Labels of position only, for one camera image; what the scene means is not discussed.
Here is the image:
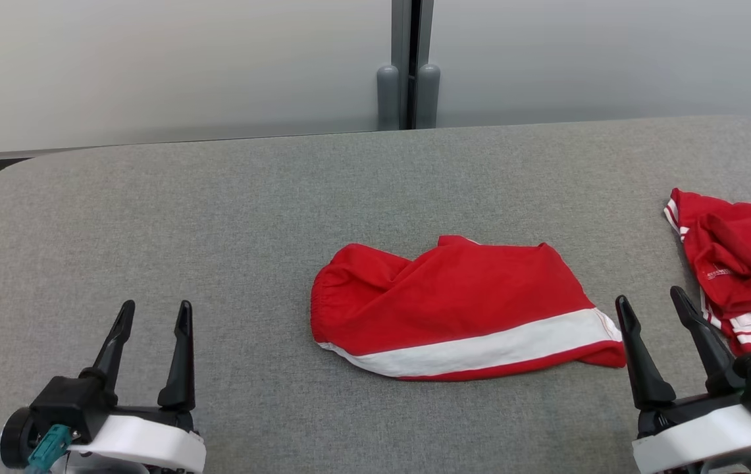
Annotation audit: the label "red shorts with white stripe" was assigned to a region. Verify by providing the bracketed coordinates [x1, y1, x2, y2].
[310, 235, 627, 382]

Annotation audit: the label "red jersey with white trim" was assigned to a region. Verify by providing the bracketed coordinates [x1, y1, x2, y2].
[663, 188, 751, 357]

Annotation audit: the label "teal cable connector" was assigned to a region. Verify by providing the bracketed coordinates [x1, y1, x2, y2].
[25, 425, 73, 474]

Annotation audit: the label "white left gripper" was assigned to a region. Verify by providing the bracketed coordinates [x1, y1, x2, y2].
[67, 300, 207, 474]

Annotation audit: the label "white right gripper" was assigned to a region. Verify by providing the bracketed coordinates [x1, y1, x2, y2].
[615, 286, 751, 474]

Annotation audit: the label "grey partition post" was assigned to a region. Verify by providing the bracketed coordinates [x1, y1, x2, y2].
[413, 0, 442, 130]
[376, 0, 412, 131]

